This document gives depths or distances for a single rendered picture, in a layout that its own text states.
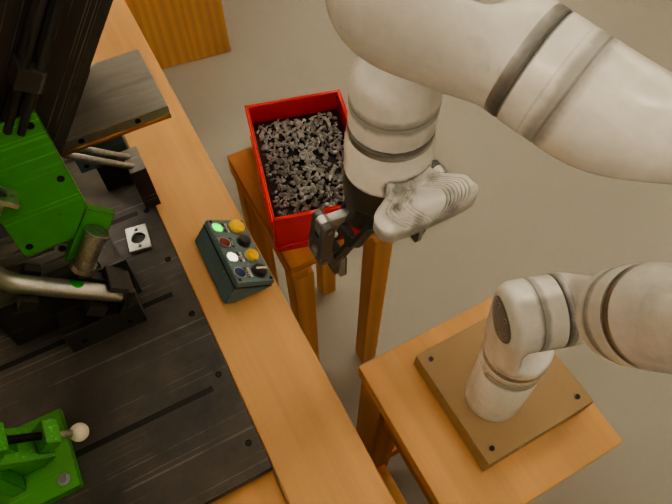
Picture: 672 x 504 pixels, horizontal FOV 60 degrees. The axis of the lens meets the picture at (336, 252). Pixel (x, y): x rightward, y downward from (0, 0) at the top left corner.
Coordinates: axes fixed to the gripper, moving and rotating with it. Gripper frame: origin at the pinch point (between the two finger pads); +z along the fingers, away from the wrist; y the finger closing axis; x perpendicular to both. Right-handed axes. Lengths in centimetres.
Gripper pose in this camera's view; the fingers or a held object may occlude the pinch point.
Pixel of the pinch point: (376, 249)
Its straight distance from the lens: 62.7
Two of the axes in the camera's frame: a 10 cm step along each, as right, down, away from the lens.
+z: 0.0, 5.2, 8.5
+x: 4.6, 7.6, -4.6
